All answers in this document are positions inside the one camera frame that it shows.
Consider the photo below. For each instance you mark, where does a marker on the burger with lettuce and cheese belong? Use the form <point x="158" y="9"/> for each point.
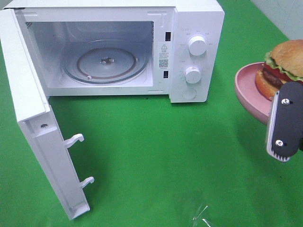
<point x="284" y="63"/>

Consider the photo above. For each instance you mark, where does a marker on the white microwave knob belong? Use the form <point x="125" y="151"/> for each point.
<point x="197" y="45"/>
<point x="193" y="75"/>

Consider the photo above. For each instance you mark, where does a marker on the white microwave oven body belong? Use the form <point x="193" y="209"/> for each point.
<point x="52" y="27"/>

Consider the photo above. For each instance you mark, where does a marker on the round white door button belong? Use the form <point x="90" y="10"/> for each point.
<point x="189" y="94"/>

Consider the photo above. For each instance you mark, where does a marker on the pink round plate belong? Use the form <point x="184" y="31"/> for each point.
<point x="248" y="95"/>

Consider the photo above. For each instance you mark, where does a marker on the white microwave door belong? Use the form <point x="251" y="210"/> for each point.
<point x="37" y="121"/>

